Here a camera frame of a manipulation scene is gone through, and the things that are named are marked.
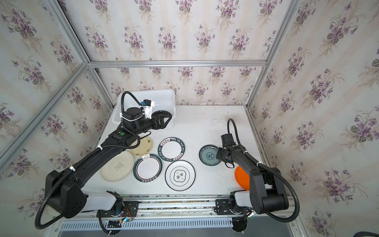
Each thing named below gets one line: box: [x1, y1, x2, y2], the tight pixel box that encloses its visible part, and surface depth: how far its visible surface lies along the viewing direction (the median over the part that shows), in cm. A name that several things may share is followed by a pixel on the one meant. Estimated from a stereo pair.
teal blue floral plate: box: [198, 144, 222, 167], surface depth 95 cm
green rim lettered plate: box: [157, 136, 186, 162], surface depth 97 cm
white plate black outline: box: [164, 159, 196, 192], surface depth 86 cm
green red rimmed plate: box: [132, 153, 164, 183], surface depth 88 cm
